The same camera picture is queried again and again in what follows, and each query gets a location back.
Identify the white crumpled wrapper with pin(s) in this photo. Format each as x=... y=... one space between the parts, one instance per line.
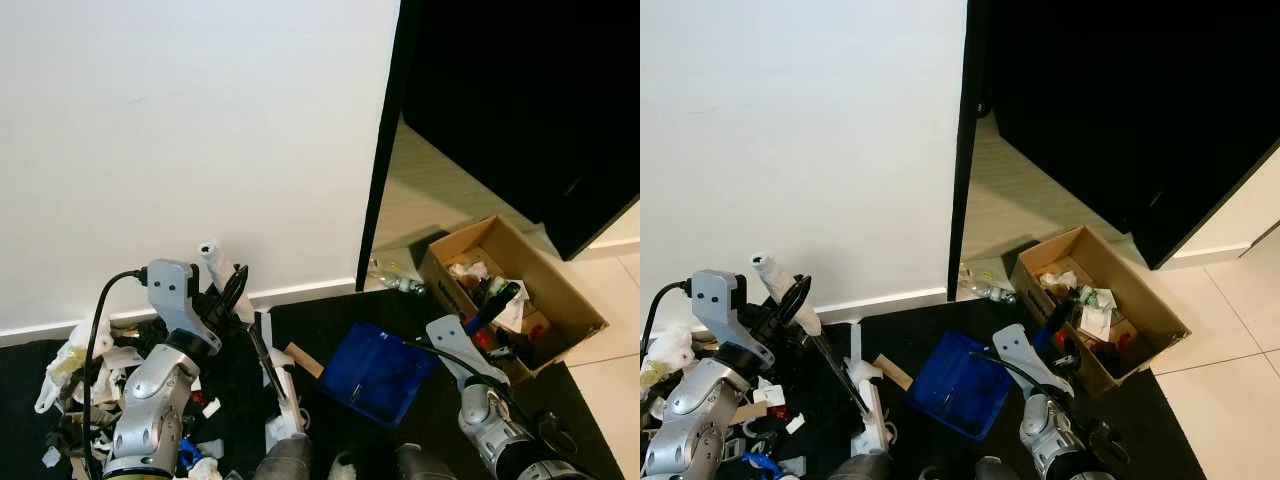
x=205 y=468

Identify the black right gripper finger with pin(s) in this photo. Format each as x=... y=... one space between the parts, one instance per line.
x=505 y=297
x=1072 y=308

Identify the black door frame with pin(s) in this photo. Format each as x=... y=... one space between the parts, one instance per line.
x=385 y=150
x=965 y=150

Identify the white crumpled plastic bag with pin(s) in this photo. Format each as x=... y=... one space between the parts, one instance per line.
x=672 y=350
x=70 y=360

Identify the white and green paper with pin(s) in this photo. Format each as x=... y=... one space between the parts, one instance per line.
x=1098 y=320
x=512 y=315

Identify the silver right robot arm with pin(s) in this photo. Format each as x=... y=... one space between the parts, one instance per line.
x=1050 y=430
x=490 y=420

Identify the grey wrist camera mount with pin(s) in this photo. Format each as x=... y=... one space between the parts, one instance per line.
x=1018 y=355
x=172 y=295
x=715 y=305
x=452 y=345

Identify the blue plastic scrap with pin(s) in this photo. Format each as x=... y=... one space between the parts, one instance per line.
x=190 y=455
x=762 y=464

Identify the grey right robot leg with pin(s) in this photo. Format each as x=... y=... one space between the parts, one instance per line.
x=430 y=465
x=992 y=470

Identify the grey robot leg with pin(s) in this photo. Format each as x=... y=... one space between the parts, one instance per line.
x=992 y=470
x=285 y=462
x=430 y=465
x=862 y=468

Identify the brown cardboard box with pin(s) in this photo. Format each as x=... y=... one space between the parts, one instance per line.
x=540 y=285
x=1130 y=295

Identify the white plastic scrap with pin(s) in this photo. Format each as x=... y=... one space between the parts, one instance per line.
x=795 y=423
x=212 y=406

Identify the clear plastic bottle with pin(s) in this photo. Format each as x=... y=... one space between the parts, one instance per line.
x=395 y=280
x=990 y=290

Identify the white crumpled paper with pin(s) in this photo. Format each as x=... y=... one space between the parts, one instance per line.
x=1060 y=280
x=468 y=270

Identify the black floor mat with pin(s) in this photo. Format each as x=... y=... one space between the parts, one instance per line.
x=895 y=330
x=320 y=315

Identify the brown cardboard scrap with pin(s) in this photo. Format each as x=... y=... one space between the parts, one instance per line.
x=752 y=412

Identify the black door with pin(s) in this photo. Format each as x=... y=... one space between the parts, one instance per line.
x=1130 y=100
x=520 y=100

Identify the grey left robot leg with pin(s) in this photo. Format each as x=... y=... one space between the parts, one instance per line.
x=862 y=468
x=285 y=462

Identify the blue plastic dustpan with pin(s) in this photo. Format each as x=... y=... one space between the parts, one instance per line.
x=960 y=385
x=375 y=375

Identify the brown wooden block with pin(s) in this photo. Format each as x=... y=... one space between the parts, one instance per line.
x=895 y=372
x=305 y=360

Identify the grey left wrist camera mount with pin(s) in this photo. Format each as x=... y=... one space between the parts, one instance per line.
x=172 y=295
x=715 y=305

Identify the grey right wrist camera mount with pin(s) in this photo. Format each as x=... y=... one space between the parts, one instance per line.
x=452 y=345
x=1018 y=355

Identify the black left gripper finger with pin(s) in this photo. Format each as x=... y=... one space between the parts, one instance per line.
x=808 y=295
x=242 y=282

